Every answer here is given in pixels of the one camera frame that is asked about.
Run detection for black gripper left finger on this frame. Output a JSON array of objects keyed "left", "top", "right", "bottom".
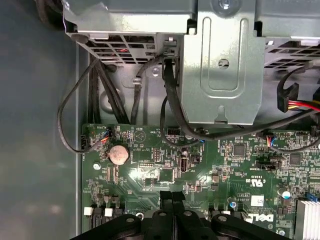
[{"left": 72, "top": 191, "right": 174, "bottom": 240}]

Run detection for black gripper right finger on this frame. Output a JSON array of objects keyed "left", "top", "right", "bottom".
[{"left": 173, "top": 191, "right": 293, "bottom": 240}]

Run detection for black RAM slot white clips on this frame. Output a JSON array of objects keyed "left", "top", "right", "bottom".
[
  {"left": 103, "top": 207, "right": 114, "bottom": 221},
  {"left": 84, "top": 206, "right": 95, "bottom": 226}
]

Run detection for green motherboard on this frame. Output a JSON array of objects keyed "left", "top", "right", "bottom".
[{"left": 81, "top": 122, "right": 320, "bottom": 240}]

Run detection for internal USB port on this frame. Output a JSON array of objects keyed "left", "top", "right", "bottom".
[{"left": 179, "top": 154, "right": 192, "bottom": 174}]

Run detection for silver coin cell battery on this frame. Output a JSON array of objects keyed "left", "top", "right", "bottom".
[{"left": 107, "top": 145, "right": 130, "bottom": 166}]

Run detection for silver chipset heatsink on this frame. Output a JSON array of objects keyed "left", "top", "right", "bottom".
[{"left": 295, "top": 198, "right": 320, "bottom": 240}]

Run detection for black PC case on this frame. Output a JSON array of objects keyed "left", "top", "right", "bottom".
[{"left": 0, "top": 0, "right": 320, "bottom": 240}]

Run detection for silver drive cage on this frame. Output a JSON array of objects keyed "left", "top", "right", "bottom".
[{"left": 62, "top": 0, "right": 320, "bottom": 126}]

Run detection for black power connector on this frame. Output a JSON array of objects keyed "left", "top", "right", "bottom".
[{"left": 276, "top": 82, "right": 300, "bottom": 113}]

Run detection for thick black cable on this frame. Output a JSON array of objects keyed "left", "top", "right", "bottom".
[
  {"left": 130, "top": 53, "right": 167, "bottom": 125},
  {"left": 98, "top": 61, "right": 131, "bottom": 125},
  {"left": 87, "top": 56, "right": 99, "bottom": 125},
  {"left": 162, "top": 57, "right": 320, "bottom": 141}
]

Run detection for red orange wire bundle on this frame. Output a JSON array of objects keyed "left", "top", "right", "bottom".
[{"left": 287, "top": 98, "right": 320, "bottom": 113}]

